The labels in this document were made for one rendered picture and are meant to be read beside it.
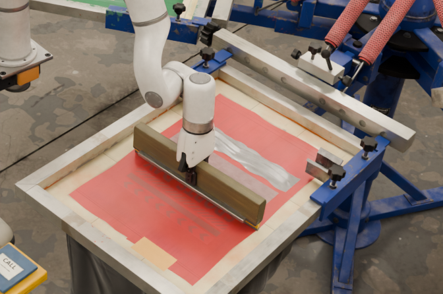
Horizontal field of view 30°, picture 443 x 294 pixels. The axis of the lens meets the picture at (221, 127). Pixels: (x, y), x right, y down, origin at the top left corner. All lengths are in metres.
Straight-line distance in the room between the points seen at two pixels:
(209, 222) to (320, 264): 1.32
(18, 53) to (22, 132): 1.58
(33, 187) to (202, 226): 0.42
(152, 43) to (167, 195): 0.43
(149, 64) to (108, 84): 2.16
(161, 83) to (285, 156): 0.53
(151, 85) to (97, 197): 0.36
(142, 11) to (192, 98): 0.23
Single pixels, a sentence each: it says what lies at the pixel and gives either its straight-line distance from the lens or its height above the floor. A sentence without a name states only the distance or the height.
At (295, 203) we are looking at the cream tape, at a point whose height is 0.95.
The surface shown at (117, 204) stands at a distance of 2.07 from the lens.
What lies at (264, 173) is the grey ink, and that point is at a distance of 2.19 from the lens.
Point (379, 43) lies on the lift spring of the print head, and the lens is 2.55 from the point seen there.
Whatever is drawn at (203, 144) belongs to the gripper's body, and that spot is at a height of 1.12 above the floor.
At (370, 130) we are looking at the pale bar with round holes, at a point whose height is 1.01.
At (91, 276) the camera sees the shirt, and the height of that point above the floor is 0.69.
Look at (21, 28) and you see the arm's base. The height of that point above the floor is 1.24.
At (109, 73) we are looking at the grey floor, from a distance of 4.09.
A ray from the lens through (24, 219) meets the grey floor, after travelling 3.36.
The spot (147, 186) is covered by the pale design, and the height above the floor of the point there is 0.95.
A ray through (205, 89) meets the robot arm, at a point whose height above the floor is 1.29.
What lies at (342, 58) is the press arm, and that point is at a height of 1.04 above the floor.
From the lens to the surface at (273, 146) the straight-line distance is 2.29.
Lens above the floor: 2.42
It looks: 39 degrees down
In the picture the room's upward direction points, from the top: 9 degrees clockwise
